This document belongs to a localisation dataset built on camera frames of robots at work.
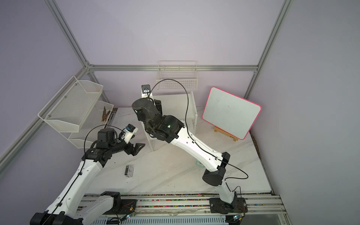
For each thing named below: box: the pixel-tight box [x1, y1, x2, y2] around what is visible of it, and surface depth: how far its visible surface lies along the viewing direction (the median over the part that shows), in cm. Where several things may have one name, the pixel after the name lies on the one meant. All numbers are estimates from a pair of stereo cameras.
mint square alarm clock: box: [195, 159, 205, 168], surface depth 89 cm
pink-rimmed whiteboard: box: [202, 86, 263, 141], surface depth 91 cm
